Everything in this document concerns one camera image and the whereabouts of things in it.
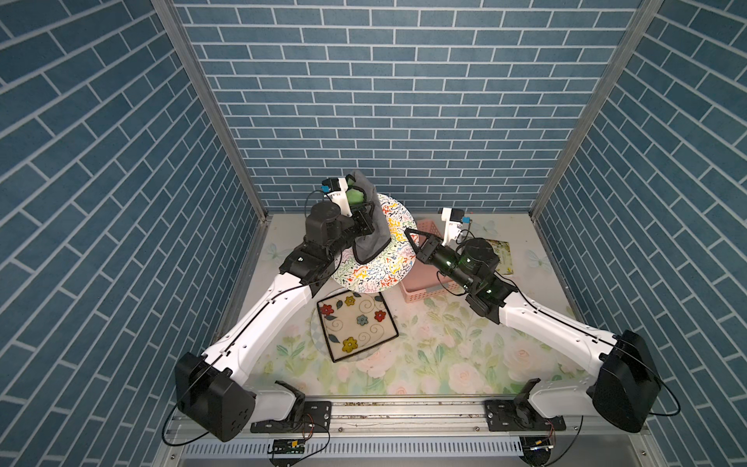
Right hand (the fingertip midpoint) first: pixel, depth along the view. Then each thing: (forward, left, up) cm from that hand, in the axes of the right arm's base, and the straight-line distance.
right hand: (407, 233), depth 69 cm
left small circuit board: (-41, +27, -38) cm, 62 cm away
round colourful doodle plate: (-6, +3, -6) cm, 9 cm away
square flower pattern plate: (-8, +14, -34) cm, 37 cm away
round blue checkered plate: (-17, +9, -33) cm, 39 cm away
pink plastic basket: (+9, -8, -35) cm, 37 cm away
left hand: (+6, +6, +3) cm, 9 cm away
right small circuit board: (-36, -35, -36) cm, 62 cm away
